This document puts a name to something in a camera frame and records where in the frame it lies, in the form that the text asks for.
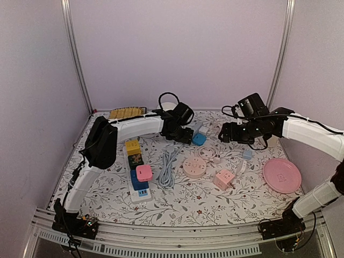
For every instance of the front aluminium rail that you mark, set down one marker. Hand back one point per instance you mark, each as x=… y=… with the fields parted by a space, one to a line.
x=121 y=240

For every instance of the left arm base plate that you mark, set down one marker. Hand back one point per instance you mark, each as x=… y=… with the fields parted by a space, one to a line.
x=85 y=227

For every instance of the green patterned cube adapter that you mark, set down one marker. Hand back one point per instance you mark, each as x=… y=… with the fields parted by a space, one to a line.
x=135 y=160

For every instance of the small light blue plug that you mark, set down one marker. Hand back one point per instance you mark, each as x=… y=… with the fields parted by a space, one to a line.
x=247 y=155

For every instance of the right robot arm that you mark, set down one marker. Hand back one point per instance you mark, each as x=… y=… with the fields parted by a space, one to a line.
x=285 y=123

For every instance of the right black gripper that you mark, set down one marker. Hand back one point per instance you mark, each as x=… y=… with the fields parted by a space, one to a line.
x=230 y=133

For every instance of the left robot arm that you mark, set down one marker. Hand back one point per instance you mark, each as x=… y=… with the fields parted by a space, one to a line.
x=99 y=153

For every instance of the light blue power strip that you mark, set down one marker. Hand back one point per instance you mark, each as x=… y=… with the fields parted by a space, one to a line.
x=169 y=155

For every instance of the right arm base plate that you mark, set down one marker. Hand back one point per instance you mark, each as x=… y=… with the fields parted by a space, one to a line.
x=270 y=229

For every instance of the aluminium frame post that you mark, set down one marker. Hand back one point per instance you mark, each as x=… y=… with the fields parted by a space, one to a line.
x=68 y=22
x=288 y=20

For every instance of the right aluminium frame post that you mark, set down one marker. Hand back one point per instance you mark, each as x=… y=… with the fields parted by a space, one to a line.
x=288 y=20

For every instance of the cream cup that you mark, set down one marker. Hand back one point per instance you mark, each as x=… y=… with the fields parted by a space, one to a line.
x=272 y=142

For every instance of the pink cube socket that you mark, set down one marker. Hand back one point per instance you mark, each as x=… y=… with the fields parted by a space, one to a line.
x=223 y=178

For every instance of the dark blue cube adapter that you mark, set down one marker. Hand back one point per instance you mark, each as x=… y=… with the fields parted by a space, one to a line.
x=137 y=185

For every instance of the cyan square plug adapter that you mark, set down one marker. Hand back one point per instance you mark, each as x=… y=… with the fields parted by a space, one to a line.
x=199 y=139

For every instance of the pink square plug adapter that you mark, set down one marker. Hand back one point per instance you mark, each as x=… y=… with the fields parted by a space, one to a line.
x=144 y=173

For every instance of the white ceramic bowl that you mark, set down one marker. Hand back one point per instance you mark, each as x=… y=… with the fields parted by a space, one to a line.
x=168 y=106

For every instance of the left aluminium frame post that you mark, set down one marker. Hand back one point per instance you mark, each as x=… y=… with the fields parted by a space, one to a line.
x=68 y=22

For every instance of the pink plate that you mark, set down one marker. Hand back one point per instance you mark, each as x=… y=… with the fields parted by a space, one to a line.
x=282 y=175

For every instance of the yellow woven mat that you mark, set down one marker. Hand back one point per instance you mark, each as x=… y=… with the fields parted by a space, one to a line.
x=127 y=112

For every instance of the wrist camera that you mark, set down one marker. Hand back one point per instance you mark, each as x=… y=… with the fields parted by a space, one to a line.
x=253 y=106
x=183 y=113

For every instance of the white long power strip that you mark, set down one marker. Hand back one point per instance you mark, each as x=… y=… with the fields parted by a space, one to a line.
x=140 y=196

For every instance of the yellow cube adapter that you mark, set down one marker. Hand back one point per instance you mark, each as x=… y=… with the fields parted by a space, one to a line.
x=132 y=147

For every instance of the pink round socket base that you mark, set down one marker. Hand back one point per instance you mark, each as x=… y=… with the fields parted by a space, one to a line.
x=194 y=167

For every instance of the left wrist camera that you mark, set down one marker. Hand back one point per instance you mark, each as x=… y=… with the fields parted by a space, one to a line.
x=183 y=113

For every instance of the white plug adapter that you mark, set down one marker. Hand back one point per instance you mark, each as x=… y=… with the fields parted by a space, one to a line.
x=241 y=167

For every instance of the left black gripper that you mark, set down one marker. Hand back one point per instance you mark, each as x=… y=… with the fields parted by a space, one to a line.
x=187 y=138

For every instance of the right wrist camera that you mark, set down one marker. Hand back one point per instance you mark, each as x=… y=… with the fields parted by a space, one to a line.
x=253 y=106

